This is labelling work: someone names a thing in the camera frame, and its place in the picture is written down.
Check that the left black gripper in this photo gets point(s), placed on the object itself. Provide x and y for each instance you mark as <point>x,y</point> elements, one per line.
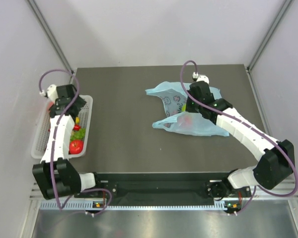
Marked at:
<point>80,102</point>

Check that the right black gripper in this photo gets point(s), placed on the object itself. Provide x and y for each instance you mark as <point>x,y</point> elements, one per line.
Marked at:
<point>188,107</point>

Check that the light blue plastic bag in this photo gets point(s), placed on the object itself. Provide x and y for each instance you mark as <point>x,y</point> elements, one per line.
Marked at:
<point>173,98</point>

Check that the red fake chili pepper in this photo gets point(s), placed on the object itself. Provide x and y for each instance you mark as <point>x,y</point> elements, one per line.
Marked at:
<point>76,127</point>

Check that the red fake apple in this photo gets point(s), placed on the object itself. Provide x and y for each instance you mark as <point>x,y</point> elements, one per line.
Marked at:
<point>76,147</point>

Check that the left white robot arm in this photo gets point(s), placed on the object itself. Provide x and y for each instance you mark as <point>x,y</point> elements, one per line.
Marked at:
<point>55,175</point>

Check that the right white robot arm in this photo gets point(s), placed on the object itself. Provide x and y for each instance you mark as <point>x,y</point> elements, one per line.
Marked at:
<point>276,159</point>

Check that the green fake grapes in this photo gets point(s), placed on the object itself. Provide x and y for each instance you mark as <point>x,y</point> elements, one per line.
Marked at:
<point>78,135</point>

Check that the white perforated plastic basket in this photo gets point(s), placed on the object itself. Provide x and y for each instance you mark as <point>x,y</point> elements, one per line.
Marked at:
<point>42,130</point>

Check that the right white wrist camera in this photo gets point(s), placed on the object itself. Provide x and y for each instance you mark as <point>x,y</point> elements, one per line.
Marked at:
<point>200,77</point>

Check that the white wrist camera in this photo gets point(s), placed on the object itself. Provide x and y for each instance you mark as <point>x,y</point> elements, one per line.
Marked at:
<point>50,93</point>
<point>200,77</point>

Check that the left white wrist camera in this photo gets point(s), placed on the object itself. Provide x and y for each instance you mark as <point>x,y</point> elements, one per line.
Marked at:
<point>50,93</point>

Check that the left aluminium frame post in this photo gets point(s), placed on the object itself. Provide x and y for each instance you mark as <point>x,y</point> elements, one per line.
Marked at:
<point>49,34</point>

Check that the aluminium frame post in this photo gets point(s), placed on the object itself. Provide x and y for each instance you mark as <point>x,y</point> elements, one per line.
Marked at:
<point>285,7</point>
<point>49,34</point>

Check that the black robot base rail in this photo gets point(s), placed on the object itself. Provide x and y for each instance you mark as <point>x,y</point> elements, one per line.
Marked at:
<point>168,188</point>

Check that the grey slotted cable duct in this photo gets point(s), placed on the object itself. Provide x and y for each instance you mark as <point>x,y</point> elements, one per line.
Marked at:
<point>98,204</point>

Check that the right aluminium frame post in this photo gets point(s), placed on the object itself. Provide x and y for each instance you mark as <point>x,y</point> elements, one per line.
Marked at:
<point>285,7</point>

